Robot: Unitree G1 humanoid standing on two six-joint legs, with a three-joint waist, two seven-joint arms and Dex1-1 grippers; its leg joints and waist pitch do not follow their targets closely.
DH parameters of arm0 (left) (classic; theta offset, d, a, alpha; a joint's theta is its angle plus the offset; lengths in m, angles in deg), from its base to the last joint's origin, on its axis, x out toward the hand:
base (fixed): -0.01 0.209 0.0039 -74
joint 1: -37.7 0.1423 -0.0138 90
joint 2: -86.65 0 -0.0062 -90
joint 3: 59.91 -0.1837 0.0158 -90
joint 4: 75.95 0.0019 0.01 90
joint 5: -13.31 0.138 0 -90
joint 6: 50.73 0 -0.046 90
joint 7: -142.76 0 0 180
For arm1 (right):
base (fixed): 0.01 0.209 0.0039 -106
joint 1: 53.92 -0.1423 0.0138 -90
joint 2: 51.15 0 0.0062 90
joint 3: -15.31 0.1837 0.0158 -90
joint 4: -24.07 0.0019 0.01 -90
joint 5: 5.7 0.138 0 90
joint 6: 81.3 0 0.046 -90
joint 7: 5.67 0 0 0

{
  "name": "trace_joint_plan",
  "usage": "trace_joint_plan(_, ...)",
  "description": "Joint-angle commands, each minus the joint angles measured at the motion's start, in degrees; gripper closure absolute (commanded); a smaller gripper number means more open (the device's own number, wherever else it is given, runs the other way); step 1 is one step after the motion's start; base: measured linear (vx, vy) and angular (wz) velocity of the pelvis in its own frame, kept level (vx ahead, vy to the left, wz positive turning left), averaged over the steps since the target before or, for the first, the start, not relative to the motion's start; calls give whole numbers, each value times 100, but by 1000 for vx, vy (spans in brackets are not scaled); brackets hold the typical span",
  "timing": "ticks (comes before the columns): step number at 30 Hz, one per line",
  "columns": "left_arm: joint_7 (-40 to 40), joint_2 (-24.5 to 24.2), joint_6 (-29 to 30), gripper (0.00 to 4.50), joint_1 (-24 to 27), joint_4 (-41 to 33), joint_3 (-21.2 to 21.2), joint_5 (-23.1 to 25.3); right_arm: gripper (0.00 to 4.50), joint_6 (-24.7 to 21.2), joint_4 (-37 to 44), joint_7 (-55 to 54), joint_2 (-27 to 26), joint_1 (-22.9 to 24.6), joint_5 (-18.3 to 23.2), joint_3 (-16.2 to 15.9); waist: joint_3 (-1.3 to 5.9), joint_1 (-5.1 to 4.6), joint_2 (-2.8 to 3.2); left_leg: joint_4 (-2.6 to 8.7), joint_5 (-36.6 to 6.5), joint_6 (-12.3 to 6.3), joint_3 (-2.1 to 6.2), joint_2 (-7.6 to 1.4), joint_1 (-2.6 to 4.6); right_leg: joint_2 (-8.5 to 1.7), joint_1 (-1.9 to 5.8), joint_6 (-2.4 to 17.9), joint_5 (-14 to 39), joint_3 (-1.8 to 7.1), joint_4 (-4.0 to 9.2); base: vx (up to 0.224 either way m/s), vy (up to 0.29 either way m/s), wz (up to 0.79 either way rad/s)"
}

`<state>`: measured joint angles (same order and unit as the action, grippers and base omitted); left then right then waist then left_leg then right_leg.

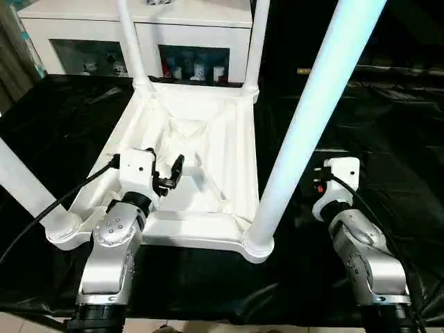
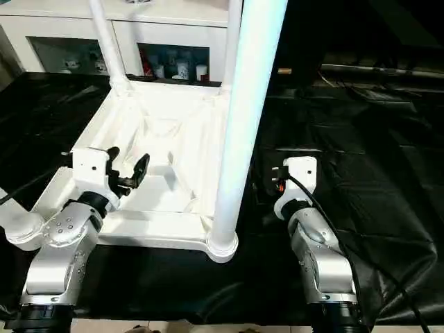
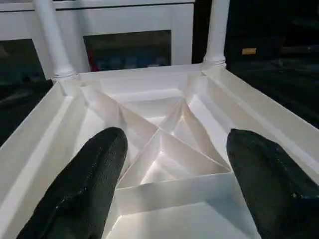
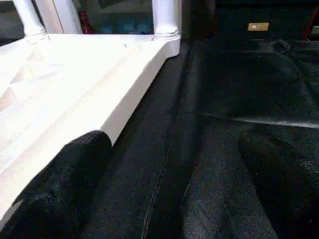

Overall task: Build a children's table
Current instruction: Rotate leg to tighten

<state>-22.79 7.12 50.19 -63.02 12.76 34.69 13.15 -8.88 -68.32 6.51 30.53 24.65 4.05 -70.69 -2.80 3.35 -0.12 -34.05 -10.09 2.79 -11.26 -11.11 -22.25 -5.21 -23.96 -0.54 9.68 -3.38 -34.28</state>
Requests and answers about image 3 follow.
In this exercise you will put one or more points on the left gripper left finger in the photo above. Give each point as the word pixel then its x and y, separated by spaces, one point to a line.
pixel 84 194

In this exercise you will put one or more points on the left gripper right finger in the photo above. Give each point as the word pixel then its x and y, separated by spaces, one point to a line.
pixel 279 194

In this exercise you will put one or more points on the white plastic table top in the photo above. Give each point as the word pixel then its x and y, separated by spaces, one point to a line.
pixel 164 99

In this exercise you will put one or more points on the white plastic table leg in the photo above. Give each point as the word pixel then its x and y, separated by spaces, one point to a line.
pixel 218 30
pixel 52 40

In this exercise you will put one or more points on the black mat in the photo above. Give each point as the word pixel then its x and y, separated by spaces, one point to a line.
pixel 279 84

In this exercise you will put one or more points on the small tan tag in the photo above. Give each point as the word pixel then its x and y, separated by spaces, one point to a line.
pixel 249 51

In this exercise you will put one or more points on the white glass-door cabinet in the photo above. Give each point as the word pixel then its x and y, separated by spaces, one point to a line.
pixel 124 17

